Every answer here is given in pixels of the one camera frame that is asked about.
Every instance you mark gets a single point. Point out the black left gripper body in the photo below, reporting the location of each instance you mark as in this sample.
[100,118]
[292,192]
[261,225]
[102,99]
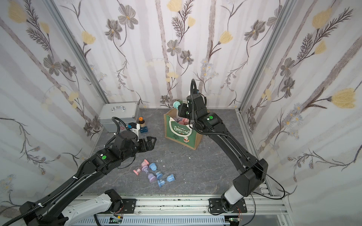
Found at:
[140,143]

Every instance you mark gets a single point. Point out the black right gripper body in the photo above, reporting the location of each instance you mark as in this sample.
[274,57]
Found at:
[183,110]

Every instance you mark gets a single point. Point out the teal hourglass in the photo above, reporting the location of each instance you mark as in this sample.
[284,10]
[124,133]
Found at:
[177,104]

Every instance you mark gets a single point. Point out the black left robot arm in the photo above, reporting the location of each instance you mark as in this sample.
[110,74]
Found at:
[48,210]

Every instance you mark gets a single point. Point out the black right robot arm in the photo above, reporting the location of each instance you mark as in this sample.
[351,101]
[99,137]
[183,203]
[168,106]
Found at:
[252,171]

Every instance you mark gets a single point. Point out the pink hourglass front left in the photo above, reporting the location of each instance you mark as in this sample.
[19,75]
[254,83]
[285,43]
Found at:
[144,164]

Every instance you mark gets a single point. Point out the green burlap canvas bag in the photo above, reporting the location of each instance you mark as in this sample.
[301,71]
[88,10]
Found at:
[179,133]

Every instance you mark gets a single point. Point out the purple hourglass front left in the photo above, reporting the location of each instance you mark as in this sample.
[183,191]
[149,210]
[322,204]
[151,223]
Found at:
[151,177]

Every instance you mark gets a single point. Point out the blue hourglass front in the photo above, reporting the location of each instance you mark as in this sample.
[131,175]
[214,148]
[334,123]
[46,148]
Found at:
[162,182]

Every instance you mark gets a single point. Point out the brown bottle orange cap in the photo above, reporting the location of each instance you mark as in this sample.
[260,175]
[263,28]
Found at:
[142,122]

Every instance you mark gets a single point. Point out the silver metal case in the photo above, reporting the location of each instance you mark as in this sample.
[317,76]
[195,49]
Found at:
[126,111]

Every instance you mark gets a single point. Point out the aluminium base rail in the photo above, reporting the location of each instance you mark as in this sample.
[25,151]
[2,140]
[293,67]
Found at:
[198,210]

